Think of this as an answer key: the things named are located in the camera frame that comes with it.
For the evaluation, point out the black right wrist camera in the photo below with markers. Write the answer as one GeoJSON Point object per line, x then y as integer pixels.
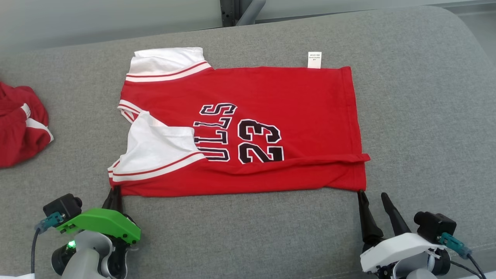
{"type": "Point", "coordinates": [434, 226]}

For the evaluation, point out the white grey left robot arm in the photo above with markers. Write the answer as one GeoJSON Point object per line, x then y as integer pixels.
{"type": "Point", "coordinates": [89, 255]}

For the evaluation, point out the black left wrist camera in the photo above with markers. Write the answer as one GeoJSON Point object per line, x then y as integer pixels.
{"type": "Point", "coordinates": [64, 205]}

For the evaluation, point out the red shorts with white stripe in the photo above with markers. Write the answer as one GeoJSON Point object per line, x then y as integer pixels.
{"type": "Point", "coordinates": [15, 135]}

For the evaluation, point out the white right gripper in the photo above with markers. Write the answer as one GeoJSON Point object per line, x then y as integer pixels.
{"type": "Point", "coordinates": [403, 250]}

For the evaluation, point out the grey fabric sofa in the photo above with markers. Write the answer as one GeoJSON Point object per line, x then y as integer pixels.
{"type": "Point", "coordinates": [271, 232]}

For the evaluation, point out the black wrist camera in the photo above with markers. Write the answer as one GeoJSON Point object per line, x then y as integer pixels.
{"type": "Point", "coordinates": [64, 205]}
{"type": "Point", "coordinates": [434, 226]}

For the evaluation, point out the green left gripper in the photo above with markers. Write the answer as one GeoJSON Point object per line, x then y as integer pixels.
{"type": "Point", "coordinates": [100, 224]}

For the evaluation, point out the red basketball jersey number 23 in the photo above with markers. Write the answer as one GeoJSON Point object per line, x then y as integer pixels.
{"type": "Point", "coordinates": [290, 97]}

